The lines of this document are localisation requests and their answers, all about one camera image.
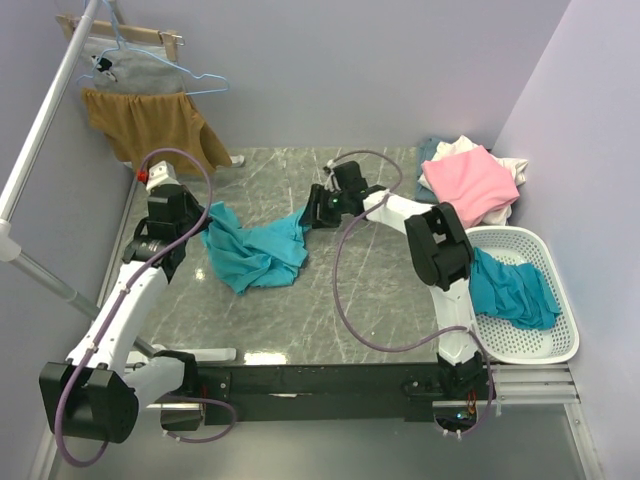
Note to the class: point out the white laundry basket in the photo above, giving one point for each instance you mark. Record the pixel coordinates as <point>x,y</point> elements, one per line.
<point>504,342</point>

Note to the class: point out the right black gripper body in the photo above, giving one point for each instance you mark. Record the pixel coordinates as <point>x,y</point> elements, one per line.
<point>316,207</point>

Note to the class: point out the light blue wire hanger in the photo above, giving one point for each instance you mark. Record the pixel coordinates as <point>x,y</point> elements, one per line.
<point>195,84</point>

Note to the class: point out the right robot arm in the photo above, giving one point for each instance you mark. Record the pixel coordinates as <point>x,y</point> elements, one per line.
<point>440,252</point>

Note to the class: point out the white clothes rack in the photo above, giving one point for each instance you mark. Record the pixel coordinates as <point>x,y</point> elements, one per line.
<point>63,193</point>

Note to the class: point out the teal shirt in basket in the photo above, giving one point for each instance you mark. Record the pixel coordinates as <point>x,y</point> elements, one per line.
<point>519,294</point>

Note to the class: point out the grey panda shirt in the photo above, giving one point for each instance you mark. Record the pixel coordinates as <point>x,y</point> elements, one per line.
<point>129,68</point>

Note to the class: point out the brown mustard shirt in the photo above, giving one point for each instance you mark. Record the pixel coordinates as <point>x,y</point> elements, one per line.
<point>135,125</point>

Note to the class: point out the pink folded shirt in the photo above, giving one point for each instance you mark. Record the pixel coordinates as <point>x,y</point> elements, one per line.
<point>475,184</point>

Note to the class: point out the aluminium rail frame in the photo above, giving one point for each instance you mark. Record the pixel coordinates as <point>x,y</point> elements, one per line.
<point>513,384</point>

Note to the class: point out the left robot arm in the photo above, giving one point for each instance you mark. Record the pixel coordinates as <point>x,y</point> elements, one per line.
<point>89,395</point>

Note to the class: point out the turquoise polo shirt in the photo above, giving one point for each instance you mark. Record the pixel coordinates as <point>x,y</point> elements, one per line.
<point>267,256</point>

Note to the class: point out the black base beam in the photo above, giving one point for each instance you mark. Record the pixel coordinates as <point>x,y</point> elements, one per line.
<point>407,391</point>

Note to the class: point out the grey-blue folded shirt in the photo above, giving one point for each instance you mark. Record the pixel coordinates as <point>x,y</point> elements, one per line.
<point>425,152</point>

